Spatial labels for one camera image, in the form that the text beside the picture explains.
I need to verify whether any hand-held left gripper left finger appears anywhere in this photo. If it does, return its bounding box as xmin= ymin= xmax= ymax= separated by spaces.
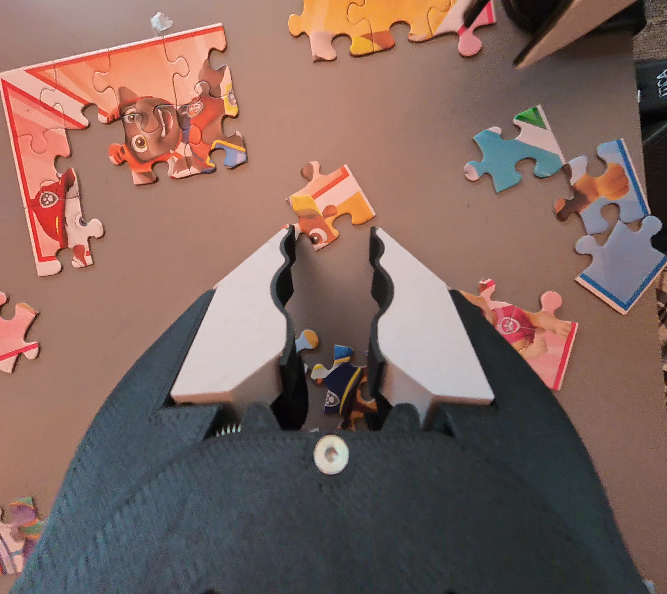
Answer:
xmin=170 ymin=226 xmax=309 ymax=431

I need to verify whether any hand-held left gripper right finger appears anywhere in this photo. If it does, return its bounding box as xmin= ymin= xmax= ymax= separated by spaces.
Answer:
xmin=367 ymin=226 xmax=496 ymax=430

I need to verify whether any pink dog puzzle piece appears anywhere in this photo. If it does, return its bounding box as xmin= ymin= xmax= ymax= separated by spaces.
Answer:
xmin=461 ymin=278 xmax=578 ymax=392

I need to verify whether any yellow dog face puzzle piece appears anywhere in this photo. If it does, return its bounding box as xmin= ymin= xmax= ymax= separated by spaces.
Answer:
xmin=285 ymin=161 xmax=377 ymax=252

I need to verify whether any red border dog puzzle section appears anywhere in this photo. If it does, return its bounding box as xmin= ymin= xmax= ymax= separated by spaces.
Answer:
xmin=0 ymin=23 xmax=249 ymax=278

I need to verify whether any teal green corner puzzle piece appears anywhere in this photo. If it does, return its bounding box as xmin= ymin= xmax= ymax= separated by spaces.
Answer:
xmin=464 ymin=104 xmax=568 ymax=194

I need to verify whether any plain blue puzzle piece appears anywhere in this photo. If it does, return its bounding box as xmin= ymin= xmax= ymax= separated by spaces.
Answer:
xmin=574 ymin=215 xmax=667 ymax=316

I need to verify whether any orange tail blue border puzzle piece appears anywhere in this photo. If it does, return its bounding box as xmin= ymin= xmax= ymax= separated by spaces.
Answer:
xmin=553 ymin=139 xmax=652 ymax=235

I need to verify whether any pink red striped puzzle piece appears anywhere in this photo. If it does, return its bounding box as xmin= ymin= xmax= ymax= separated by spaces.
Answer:
xmin=0 ymin=291 xmax=41 ymax=375

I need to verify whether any purple teal striped puzzle piece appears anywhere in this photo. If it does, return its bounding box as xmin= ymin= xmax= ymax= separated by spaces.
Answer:
xmin=0 ymin=495 xmax=47 ymax=577

